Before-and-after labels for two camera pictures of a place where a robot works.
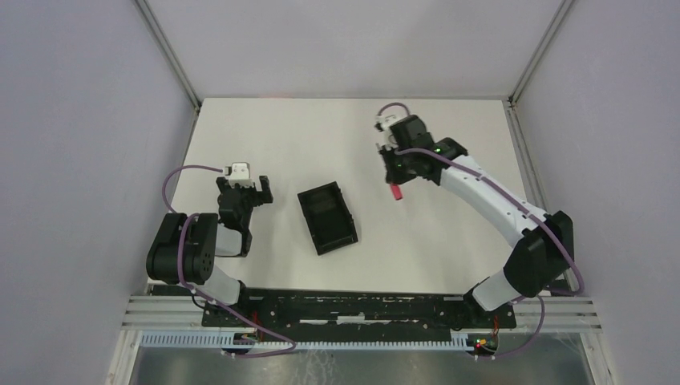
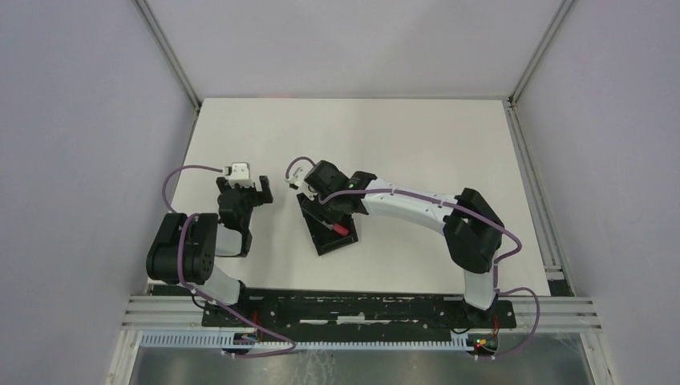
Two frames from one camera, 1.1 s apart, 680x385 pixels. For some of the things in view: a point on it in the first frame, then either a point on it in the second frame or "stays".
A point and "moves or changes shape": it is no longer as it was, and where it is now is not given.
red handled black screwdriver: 397,191 moves or changes shape
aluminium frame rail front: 562,314 stays
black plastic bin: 329,220 stays
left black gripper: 244,193 stays
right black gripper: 390,164 → 317,207
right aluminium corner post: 560,13 stays
